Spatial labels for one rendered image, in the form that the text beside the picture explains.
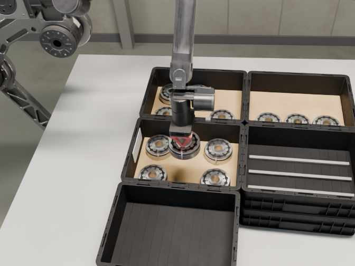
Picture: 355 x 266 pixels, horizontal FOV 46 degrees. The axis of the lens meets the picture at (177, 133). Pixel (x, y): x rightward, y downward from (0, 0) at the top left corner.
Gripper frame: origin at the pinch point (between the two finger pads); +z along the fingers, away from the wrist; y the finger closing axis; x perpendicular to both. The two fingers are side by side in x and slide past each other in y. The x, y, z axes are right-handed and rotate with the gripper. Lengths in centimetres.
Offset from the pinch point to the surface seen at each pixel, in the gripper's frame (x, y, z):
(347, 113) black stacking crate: -57, 33, 16
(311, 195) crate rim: -41.0, -9.7, 11.0
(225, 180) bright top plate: -13.9, -1.7, 18.3
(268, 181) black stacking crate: -28.7, 1.6, 21.4
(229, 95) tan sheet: -12, 45, 22
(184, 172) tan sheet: 1.2, 2.1, 21.3
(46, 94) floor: 128, 123, 107
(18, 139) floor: 131, 78, 106
